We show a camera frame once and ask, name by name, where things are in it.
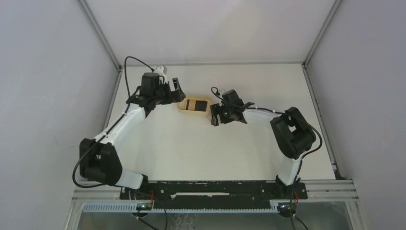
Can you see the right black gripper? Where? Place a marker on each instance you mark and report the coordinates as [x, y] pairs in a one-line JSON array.
[[217, 109]]

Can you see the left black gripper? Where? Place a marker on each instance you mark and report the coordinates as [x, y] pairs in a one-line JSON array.
[[177, 96]]

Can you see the beige card holder wallet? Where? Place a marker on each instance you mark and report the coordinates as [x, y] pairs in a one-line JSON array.
[[209, 116]]

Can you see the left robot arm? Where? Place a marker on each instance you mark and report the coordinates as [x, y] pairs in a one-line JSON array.
[[99, 158]]

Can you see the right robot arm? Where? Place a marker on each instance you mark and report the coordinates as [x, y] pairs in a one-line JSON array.
[[293, 134]]

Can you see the black card in tray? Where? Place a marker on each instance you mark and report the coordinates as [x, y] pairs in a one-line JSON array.
[[201, 105]]

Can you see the wooden oval tray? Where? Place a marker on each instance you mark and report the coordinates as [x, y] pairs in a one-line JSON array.
[[187, 105]]

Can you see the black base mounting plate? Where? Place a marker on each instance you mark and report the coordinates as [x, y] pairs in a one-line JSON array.
[[215, 195]]

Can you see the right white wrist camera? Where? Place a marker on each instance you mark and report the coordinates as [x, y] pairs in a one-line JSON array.
[[220, 91]]

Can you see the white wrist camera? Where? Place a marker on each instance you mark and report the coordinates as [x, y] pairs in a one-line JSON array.
[[161, 70], [220, 91]]

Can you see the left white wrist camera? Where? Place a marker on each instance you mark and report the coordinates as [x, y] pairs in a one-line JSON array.
[[161, 70]]

